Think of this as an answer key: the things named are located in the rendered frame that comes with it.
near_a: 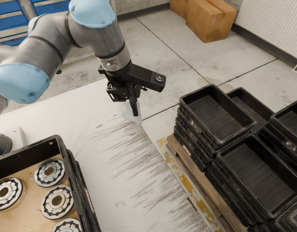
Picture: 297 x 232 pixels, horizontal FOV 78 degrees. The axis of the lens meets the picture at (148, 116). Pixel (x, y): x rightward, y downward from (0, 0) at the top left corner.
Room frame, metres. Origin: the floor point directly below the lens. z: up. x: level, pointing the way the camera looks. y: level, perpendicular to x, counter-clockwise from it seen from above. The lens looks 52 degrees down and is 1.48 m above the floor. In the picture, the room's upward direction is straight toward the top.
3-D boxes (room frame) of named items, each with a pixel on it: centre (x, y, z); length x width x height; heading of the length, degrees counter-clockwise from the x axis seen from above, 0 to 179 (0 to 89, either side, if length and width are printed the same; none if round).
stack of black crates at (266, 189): (0.40, -0.63, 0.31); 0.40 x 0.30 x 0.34; 30
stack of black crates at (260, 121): (0.94, -0.78, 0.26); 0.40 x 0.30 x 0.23; 30
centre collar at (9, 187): (0.17, 0.47, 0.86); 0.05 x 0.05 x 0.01
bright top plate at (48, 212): (0.15, 0.29, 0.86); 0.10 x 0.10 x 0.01
